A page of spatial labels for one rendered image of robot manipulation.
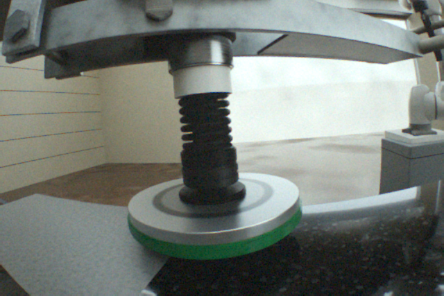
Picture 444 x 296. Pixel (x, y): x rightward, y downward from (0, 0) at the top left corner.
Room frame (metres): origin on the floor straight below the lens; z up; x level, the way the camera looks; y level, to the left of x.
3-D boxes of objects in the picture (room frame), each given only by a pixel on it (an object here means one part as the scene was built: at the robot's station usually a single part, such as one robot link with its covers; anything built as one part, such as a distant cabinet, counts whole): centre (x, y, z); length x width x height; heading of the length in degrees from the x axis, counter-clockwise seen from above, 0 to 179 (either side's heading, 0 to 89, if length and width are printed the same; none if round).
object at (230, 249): (0.28, 0.02, 0.90); 0.22 x 0.22 x 0.04
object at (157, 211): (0.28, 0.02, 0.90); 0.21 x 0.21 x 0.01
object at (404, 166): (0.97, -1.12, 0.40); 0.50 x 0.50 x 0.80; 75
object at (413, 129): (0.97, -1.10, 0.86); 0.22 x 0.18 x 0.06; 69
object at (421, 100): (0.95, -1.13, 1.00); 0.18 x 0.16 x 0.22; 42
